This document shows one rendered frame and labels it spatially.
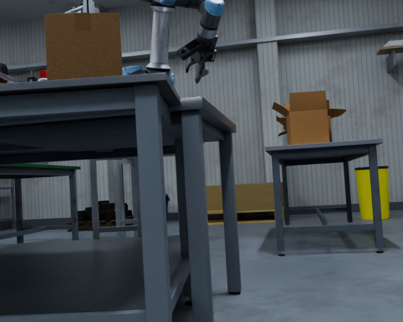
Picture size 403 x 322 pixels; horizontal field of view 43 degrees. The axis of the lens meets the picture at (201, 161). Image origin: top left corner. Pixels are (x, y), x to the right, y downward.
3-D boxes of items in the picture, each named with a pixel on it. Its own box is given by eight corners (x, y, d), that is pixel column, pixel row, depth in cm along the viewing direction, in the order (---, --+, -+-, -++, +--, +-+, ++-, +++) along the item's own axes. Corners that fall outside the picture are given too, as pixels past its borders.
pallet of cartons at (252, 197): (288, 216, 741) (285, 181, 744) (286, 222, 647) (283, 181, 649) (194, 220, 768) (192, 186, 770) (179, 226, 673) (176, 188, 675)
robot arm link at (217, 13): (220, -6, 198) (229, 5, 193) (213, 19, 206) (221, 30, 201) (202, -7, 195) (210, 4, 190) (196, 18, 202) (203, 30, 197)
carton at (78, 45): (60, 110, 192) (57, 39, 193) (124, 108, 195) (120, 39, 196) (47, 96, 162) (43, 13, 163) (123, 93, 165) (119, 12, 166)
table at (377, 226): (282, 227, 572) (277, 158, 575) (355, 224, 557) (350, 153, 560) (272, 257, 356) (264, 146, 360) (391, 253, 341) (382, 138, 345)
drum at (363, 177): (356, 218, 638) (352, 168, 641) (389, 216, 631) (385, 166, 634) (360, 220, 599) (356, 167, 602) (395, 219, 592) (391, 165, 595)
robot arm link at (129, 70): (114, 97, 240) (112, 68, 241) (141, 98, 247) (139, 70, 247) (123, 92, 230) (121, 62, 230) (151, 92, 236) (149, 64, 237)
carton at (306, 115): (274, 149, 402) (270, 103, 404) (339, 145, 397) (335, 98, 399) (276, 145, 360) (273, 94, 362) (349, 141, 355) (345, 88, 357)
